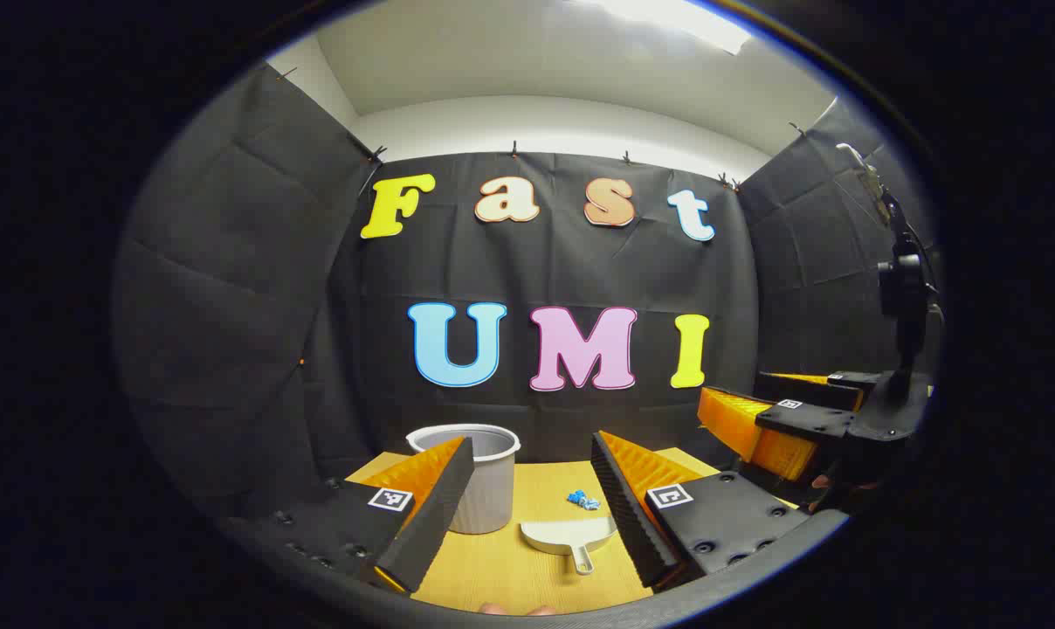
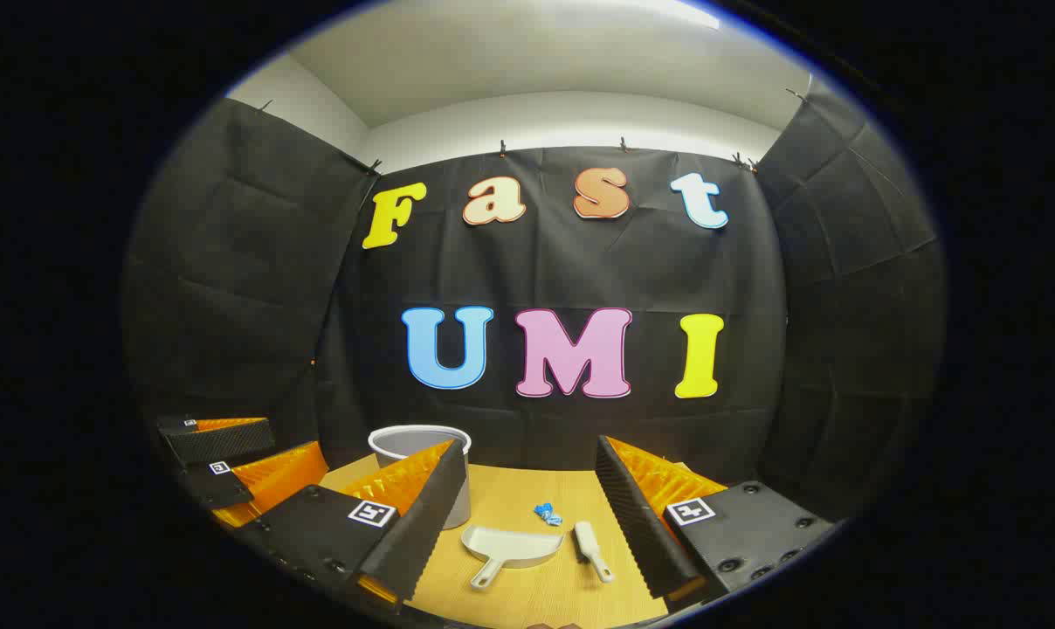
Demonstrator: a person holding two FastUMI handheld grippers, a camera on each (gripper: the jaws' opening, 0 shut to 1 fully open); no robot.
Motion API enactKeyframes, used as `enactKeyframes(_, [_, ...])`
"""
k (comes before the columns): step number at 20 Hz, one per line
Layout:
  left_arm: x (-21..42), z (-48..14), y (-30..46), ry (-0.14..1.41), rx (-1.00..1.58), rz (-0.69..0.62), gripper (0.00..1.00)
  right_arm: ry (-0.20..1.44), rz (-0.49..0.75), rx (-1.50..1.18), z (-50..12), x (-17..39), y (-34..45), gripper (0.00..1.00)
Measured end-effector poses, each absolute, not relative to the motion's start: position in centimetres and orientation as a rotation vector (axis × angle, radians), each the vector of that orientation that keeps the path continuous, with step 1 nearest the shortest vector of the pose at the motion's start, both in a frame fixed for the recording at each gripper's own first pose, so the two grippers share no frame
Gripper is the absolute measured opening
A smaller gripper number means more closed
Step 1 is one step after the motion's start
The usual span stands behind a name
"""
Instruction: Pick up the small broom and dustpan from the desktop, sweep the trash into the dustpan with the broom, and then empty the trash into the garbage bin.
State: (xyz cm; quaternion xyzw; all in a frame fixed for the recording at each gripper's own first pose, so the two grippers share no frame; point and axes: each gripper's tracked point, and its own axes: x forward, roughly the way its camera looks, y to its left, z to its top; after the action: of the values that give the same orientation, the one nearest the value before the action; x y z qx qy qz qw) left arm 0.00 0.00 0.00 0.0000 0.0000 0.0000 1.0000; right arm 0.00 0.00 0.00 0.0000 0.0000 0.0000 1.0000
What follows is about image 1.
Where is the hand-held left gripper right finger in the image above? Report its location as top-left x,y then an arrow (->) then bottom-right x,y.
590,430 -> 812,591

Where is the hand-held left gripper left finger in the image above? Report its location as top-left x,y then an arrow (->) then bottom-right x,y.
226,435 -> 476,595

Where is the white ribbed garbage bin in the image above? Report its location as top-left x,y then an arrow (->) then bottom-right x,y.
405,424 -> 521,536

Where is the small grey dustpan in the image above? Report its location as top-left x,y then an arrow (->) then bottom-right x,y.
519,515 -> 620,576

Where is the wooden desktop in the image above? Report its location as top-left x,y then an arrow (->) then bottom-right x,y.
344,447 -> 799,617

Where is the row of black cloth clips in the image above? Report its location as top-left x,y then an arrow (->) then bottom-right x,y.
274,66 -> 808,189

